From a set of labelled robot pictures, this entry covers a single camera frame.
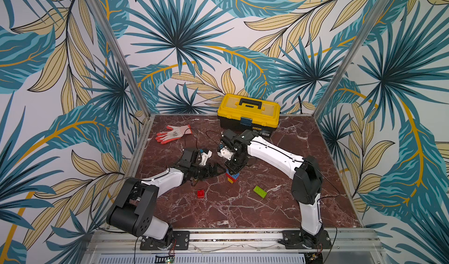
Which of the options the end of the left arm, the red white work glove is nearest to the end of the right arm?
the end of the left arm

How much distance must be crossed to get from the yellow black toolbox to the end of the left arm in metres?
0.32

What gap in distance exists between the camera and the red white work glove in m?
1.06

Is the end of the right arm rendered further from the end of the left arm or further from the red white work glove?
the red white work glove

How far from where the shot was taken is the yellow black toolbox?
39.0 inches

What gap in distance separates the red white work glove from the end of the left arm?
343 millimetres

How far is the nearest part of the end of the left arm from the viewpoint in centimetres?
72

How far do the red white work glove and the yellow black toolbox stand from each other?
24cm
